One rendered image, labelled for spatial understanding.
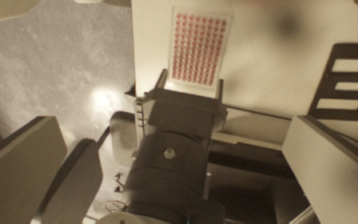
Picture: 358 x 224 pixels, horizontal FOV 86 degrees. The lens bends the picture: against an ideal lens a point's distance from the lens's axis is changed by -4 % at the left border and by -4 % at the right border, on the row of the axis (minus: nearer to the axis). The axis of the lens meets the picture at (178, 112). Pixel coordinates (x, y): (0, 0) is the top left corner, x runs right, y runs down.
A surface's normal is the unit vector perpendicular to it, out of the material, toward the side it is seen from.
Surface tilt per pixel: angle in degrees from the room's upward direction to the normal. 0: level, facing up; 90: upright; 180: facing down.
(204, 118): 78
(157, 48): 0
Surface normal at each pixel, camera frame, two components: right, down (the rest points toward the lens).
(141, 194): -0.40, 0.11
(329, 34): -0.20, 0.63
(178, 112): 0.04, -0.60
